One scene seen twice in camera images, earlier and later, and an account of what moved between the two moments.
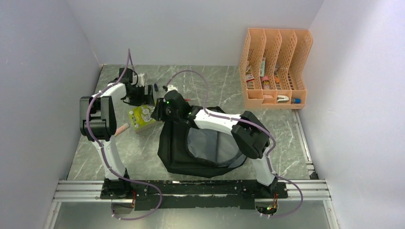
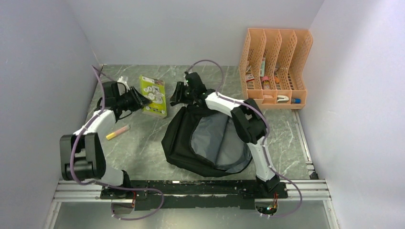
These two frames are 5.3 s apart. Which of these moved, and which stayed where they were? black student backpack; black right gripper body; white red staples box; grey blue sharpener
Moved: black right gripper body
Stayed: grey blue sharpener; white red staples box; black student backpack
